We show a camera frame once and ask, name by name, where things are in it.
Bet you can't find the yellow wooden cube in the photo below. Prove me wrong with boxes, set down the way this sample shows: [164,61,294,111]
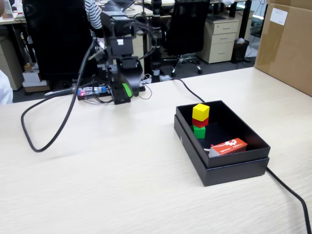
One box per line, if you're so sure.
[192,103,210,122]

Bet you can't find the person in white shirt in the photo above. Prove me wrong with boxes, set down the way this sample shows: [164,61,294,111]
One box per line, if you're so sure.
[0,70,14,105]

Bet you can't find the black power cable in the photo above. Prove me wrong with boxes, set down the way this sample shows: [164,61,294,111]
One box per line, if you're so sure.
[168,77,312,234]

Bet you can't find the controller board with red LED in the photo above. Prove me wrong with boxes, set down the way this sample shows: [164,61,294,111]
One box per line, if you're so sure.
[77,85,108,101]

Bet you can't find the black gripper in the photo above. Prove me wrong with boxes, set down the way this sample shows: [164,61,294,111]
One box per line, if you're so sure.
[108,38,143,98]

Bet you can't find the orange drink carton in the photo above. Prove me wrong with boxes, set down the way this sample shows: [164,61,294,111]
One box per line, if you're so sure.
[204,137,248,158]

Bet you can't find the black laptop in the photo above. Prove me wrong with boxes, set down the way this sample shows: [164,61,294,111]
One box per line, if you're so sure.
[100,0,136,12]

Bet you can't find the black mesh office chair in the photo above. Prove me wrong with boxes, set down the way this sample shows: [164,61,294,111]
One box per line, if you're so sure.
[165,0,212,78]

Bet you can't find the black open cardboard box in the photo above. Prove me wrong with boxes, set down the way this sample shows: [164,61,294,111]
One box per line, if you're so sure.
[175,99,272,169]

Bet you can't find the large black office chair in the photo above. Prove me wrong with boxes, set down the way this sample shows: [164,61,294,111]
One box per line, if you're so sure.
[21,0,100,88]

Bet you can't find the person in striped shirt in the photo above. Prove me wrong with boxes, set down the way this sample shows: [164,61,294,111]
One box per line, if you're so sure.
[84,0,103,30]

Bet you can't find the gray braided cable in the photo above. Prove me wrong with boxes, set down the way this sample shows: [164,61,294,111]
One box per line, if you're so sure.
[43,87,78,98]

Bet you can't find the beige drawer cabinet with lock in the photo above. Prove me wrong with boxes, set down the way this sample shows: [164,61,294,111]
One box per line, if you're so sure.
[133,34,145,74]

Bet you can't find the black trash bin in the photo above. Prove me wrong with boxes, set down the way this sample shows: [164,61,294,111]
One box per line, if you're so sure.
[231,38,251,63]

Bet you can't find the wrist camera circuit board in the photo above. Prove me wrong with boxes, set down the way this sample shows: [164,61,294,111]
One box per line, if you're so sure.
[89,45,108,61]

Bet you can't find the stacked white boxes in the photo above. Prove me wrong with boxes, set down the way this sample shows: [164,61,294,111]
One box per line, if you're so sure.
[22,69,51,93]

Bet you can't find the green wooden cube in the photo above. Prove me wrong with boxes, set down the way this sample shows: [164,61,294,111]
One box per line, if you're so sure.
[193,125,206,139]

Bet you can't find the red wooden cube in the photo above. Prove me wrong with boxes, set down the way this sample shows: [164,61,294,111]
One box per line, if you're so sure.
[192,117,209,129]

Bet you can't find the large brown cardboard box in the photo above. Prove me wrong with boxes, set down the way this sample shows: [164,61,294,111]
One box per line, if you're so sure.
[253,0,312,97]

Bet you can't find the beige three-drawer cabinet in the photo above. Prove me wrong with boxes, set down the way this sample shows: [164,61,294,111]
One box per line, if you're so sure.
[196,19,240,64]

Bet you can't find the black pole with white bands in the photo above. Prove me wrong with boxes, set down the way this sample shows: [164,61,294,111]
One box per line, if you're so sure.
[150,0,163,82]

